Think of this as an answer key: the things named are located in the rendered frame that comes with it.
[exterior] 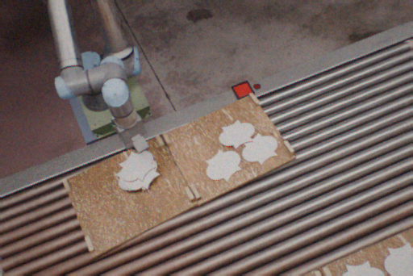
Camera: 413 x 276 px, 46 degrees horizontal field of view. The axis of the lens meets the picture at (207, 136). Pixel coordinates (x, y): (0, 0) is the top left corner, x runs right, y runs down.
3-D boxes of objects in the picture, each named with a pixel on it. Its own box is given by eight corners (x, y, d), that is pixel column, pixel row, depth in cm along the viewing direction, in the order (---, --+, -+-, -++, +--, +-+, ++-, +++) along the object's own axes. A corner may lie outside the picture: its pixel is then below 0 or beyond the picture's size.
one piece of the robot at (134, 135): (123, 137, 152) (135, 165, 166) (148, 123, 155) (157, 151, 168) (105, 113, 159) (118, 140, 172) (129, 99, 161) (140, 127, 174)
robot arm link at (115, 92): (123, 72, 150) (127, 93, 145) (131, 95, 159) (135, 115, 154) (98, 78, 150) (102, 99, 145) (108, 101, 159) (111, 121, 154)
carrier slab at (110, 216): (64, 182, 191) (63, 181, 190) (159, 137, 199) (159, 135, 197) (93, 258, 172) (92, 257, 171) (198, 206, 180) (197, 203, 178)
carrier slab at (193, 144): (161, 137, 198) (161, 135, 197) (252, 96, 205) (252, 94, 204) (198, 207, 179) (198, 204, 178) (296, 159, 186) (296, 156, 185)
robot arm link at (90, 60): (78, 75, 205) (68, 53, 194) (110, 68, 206) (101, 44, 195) (81, 97, 198) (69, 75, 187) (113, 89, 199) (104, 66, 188)
